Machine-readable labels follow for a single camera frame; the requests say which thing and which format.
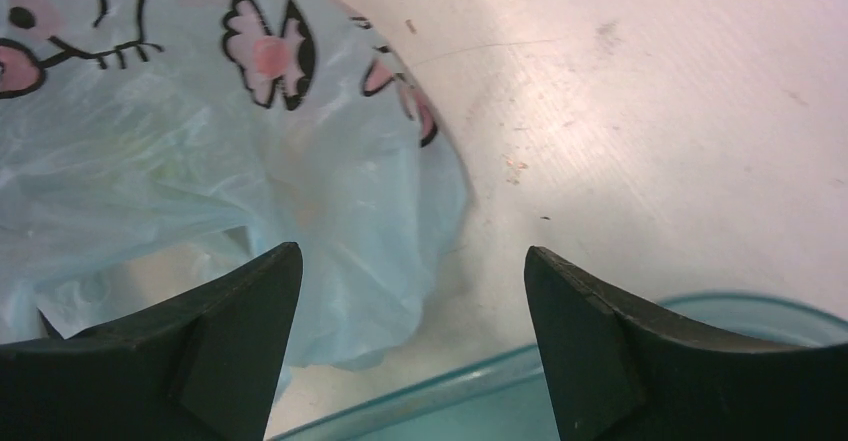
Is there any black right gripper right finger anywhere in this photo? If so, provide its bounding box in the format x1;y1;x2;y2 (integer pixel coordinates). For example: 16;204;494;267
524;246;847;440

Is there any light blue plastic grocery bag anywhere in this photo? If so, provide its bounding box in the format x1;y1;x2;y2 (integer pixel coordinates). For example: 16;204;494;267
1;0;467;390

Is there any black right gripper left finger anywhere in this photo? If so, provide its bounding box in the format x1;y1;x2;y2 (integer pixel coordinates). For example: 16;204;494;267
1;243;303;440

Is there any teal transparent plastic tub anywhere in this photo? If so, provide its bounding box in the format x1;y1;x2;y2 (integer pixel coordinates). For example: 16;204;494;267
280;291;847;440

